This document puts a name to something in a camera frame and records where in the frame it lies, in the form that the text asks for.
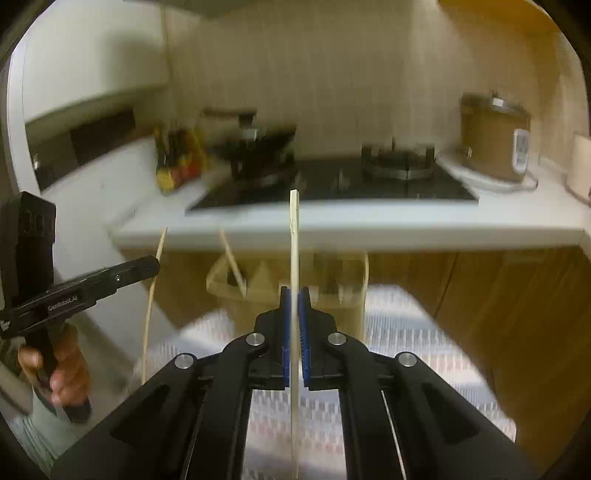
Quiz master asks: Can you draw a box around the white electric kettle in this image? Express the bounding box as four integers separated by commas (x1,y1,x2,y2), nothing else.
566,131,591,204

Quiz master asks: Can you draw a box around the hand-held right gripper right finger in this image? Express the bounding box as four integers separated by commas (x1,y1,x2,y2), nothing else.
298,285,539,480

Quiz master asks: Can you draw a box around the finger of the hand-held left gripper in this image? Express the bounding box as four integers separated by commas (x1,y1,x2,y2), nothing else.
98,256,161,291

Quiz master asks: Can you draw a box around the person's left forearm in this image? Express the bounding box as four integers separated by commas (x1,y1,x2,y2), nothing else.
9,392,88,476

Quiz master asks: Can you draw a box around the sauce bottle yellow label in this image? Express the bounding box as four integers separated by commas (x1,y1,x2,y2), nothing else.
154,127,178,192

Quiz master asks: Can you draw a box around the white kitchen countertop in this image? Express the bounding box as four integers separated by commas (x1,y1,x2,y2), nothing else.
111,138,591,252

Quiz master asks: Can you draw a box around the wooden base cabinet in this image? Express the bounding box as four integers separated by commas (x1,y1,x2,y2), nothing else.
120,247,591,462

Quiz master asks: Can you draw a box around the brown rice cooker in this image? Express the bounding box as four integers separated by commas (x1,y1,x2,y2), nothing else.
459,92,539,185

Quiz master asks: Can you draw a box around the black gas stove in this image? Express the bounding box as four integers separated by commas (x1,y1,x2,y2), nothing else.
185,141,481,215

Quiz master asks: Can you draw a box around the black wok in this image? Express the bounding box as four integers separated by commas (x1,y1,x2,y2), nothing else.
203,107,298,183

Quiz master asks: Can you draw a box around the white yellow wall cabinet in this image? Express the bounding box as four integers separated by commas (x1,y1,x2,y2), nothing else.
438,0,555,28

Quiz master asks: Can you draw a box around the yellow plastic utensil basket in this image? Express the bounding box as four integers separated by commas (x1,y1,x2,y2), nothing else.
205,251,370,352

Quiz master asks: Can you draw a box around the person's left hand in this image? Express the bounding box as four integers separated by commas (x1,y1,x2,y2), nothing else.
17,323,90,408

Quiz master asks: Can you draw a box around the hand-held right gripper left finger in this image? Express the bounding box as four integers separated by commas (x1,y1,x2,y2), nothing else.
51,285,294,480

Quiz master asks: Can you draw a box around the striped woven table mat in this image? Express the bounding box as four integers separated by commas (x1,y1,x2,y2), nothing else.
134,284,518,480

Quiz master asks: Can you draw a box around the sauce bottle red label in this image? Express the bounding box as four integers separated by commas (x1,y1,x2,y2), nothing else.
173,127,197,183

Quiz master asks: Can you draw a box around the wooden chopstick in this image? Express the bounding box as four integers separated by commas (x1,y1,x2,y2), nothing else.
219,230,247,296
289,189,301,480
143,226,168,370

